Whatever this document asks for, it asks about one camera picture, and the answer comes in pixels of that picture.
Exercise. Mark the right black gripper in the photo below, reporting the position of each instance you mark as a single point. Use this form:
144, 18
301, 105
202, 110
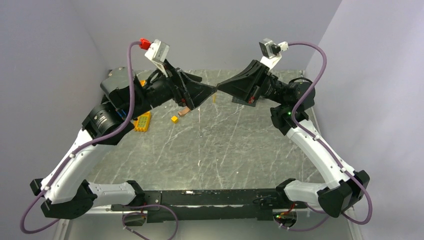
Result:
244, 84

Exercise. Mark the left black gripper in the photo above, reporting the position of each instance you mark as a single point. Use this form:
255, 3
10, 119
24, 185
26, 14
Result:
184, 90

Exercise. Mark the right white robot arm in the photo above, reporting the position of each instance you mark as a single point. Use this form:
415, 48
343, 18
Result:
343, 186

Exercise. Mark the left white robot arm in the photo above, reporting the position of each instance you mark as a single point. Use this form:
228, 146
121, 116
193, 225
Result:
67, 193

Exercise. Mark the tan curved block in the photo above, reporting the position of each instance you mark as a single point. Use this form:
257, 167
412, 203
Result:
183, 112

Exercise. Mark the small yellow cube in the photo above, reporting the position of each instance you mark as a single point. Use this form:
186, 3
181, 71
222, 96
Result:
174, 119

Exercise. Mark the yellow window toy block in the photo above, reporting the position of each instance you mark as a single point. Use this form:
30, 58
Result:
141, 124

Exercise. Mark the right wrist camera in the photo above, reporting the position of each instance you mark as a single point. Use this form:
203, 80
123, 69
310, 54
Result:
272, 52

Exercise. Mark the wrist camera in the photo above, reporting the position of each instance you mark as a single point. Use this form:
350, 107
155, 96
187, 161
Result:
272, 52
156, 52

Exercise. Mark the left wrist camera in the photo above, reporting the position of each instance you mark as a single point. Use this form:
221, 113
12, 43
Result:
156, 52

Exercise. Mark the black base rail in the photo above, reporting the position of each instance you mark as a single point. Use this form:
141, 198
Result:
262, 204

